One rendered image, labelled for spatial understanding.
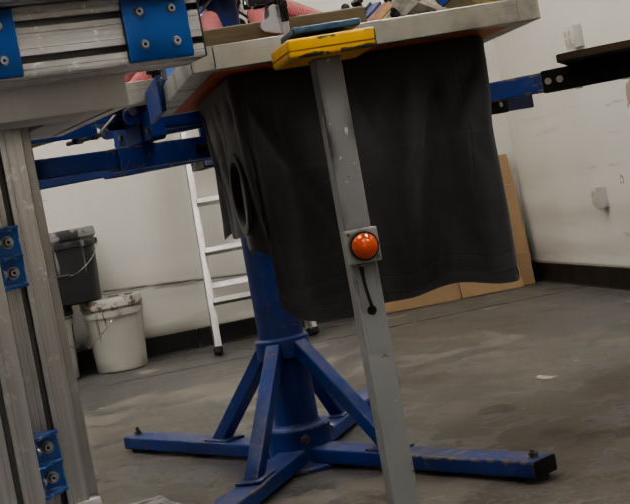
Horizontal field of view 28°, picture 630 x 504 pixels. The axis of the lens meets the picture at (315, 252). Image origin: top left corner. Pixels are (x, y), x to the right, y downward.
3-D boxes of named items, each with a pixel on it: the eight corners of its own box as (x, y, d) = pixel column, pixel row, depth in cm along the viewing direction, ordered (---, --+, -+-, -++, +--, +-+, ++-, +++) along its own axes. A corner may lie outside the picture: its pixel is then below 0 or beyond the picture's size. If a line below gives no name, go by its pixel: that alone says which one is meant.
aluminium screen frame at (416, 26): (541, 18, 206) (537, -5, 206) (192, 73, 195) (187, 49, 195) (409, 76, 283) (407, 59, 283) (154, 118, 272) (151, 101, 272)
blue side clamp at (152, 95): (187, 107, 243) (180, 71, 243) (161, 111, 242) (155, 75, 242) (173, 120, 272) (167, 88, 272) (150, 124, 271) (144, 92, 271)
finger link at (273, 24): (264, 52, 261) (255, 9, 262) (291, 47, 262) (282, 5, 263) (266, 47, 258) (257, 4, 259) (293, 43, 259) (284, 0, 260)
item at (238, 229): (310, 260, 210) (275, 68, 208) (260, 270, 208) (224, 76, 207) (265, 255, 255) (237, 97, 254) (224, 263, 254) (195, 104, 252)
